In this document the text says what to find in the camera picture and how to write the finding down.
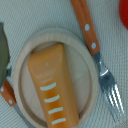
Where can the round wooden plate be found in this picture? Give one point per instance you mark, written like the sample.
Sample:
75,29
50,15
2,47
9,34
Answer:
82,70

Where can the toy bread loaf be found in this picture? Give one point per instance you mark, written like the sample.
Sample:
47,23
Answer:
52,80

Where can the red toy pepper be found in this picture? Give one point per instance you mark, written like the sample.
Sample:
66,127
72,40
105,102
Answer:
123,12

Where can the knife with orange handle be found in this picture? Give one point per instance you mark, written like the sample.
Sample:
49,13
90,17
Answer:
7,93

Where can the fork with orange handle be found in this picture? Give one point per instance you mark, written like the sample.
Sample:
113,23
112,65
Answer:
107,81

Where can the light blue cup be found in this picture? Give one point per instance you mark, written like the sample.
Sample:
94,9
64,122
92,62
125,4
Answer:
4,56

